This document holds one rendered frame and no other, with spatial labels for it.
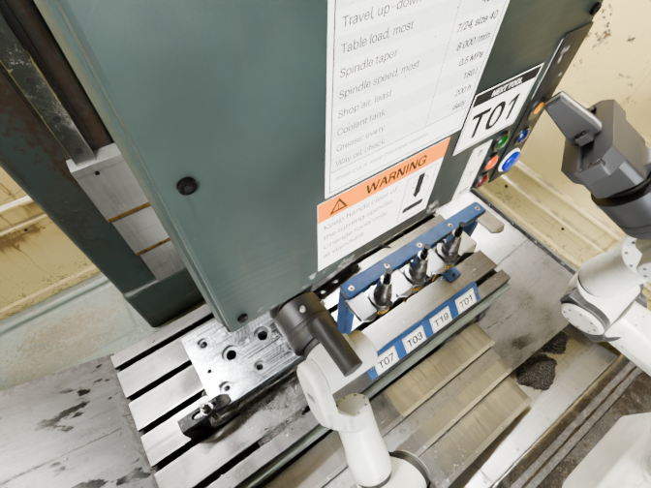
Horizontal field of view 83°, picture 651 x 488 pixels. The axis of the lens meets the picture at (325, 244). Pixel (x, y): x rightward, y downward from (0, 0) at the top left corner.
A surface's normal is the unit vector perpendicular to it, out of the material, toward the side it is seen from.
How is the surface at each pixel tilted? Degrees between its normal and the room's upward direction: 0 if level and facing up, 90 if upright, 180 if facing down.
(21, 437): 24
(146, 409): 0
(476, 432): 8
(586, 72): 90
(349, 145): 90
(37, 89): 90
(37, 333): 0
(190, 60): 90
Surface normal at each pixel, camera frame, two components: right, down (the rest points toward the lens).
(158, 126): 0.57, 0.67
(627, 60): -0.82, 0.47
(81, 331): 0.01, -0.58
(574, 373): -0.16, -0.75
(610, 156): 0.03, 0.29
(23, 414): 0.35, -0.71
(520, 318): -0.33, -0.33
